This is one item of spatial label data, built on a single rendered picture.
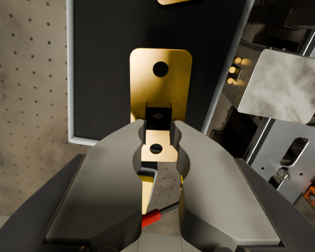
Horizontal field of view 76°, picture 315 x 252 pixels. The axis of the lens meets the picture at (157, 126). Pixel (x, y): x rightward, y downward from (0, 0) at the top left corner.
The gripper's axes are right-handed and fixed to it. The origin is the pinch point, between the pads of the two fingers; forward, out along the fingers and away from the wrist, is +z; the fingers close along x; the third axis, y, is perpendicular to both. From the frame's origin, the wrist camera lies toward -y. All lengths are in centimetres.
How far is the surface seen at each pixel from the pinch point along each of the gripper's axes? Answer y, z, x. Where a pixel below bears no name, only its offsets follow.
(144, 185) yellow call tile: 12.5, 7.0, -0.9
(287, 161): 21.7, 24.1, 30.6
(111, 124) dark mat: 4.1, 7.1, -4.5
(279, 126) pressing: 12.3, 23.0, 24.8
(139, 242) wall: 171, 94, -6
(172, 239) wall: 176, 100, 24
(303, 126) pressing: 12.1, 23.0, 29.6
